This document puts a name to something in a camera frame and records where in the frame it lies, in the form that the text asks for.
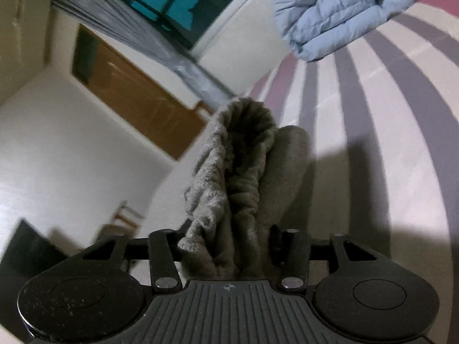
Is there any wooden chair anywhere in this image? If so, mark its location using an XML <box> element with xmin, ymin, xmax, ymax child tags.
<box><xmin>96</xmin><ymin>201</ymin><xmax>145</xmax><ymax>241</ymax></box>

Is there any pink white striped bed sheet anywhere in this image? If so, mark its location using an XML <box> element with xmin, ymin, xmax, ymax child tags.
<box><xmin>143</xmin><ymin>0</ymin><xmax>459</xmax><ymax>330</ymax></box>

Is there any brown wooden door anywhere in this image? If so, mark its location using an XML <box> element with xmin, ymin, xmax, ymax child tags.
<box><xmin>71</xmin><ymin>25</ymin><xmax>213</xmax><ymax>161</ymax></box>

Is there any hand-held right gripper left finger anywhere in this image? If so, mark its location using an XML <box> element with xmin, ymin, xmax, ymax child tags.
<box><xmin>82</xmin><ymin>219</ymin><xmax>191</xmax><ymax>293</ymax></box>

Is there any black panel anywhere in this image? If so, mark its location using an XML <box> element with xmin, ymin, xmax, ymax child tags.
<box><xmin>0</xmin><ymin>218</ymin><xmax>69</xmax><ymax>289</ymax></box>

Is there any light blue quilted duvet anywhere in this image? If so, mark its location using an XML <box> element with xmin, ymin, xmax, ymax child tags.
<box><xmin>274</xmin><ymin>0</ymin><xmax>437</xmax><ymax>62</ymax></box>

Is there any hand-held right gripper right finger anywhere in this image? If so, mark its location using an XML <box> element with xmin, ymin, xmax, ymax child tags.
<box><xmin>270</xmin><ymin>224</ymin><xmax>388</xmax><ymax>292</ymax></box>

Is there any grey curtain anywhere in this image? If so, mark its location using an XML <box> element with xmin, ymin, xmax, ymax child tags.
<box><xmin>52</xmin><ymin>0</ymin><xmax>238</xmax><ymax>105</ymax></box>

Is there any white framed window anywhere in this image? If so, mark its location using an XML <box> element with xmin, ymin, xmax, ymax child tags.
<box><xmin>97</xmin><ymin>0</ymin><xmax>275</xmax><ymax>51</ymax></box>

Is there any grey towel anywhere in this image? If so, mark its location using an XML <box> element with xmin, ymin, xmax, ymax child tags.
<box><xmin>177</xmin><ymin>97</ymin><xmax>313</xmax><ymax>282</ymax></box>

